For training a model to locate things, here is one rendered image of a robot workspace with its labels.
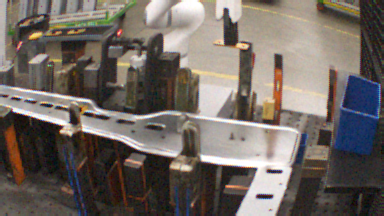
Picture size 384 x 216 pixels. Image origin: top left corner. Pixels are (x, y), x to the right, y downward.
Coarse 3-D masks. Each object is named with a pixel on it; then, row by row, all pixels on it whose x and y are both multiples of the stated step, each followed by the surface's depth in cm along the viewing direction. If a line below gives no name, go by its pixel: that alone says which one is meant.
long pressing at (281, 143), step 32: (32, 96) 164; (64, 96) 163; (96, 128) 144; (128, 128) 145; (224, 128) 146; (256, 128) 146; (288, 128) 145; (224, 160) 132; (256, 160) 130; (288, 160) 129
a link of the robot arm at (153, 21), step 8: (160, 0) 182; (168, 0) 179; (176, 0) 178; (152, 8) 186; (160, 8) 183; (168, 8) 182; (144, 16) 190; (152, 16) 186; (160, 16) 185; (168, 16) 188; (152, 24) 189; (160, 24) 189; (168, 24) 190
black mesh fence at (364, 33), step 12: (360, 0) 218; (372, 0) 161; (360, 12) 222; (372, 12) 163; (360, 24) 226; (372, 24) 166; (360, 36) 230; (372, 36) 169; (360, 48) 234; (372, 48) 171; (360, 60) 236; (372, 60) 174; (360, 72) 239; (372, 72) 176; (372, 204) 122
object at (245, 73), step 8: (240, 40) 146; (248, 48) 143; (240, 56) 147; (248, 56) 147; (240, 64) 147; (248, 64) 147; (240, 72) 148; (248, 72) 148; (240, 80) 149; (248, 80) 149; (240, 88) 150; (248, 88) 149; (240, 96) 151; (248, 96) 149
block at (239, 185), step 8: (240, 176) 127; (248, 176) 127; (232, 184) 124; (240, 184) 124; (248, 184) 123; (224, 192) 121; (232, 192) 120; (240, 192) 120; (224, 200) 121; (232, 200) 121; (240, 200) 120; (224, 208) 123; (232, 208) 122
